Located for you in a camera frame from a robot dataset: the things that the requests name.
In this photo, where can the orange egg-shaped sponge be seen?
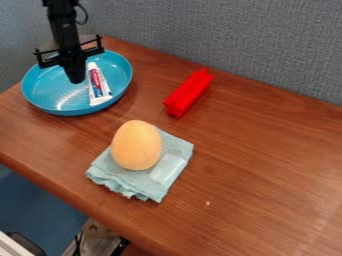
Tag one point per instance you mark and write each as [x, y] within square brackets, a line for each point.
[137, 145]

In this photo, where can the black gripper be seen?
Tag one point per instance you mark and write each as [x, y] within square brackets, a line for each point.
[70, 50]

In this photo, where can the table leg frame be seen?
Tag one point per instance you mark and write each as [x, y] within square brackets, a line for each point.
[97, 240]

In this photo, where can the red plastic block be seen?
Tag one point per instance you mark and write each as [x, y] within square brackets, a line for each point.
[188, 93]

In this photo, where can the blue plate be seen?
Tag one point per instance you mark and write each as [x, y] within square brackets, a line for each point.
[54, 94]

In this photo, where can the dark object at corner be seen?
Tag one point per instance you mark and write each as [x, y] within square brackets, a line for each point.
[18, 245]

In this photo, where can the light blue folded cloth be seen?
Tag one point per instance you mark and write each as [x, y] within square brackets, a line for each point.
[149, 184]

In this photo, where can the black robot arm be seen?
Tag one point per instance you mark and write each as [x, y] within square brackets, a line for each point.
[70, 52]

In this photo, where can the white toothpaste tube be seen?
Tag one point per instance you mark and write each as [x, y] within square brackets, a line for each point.
[100, 89]

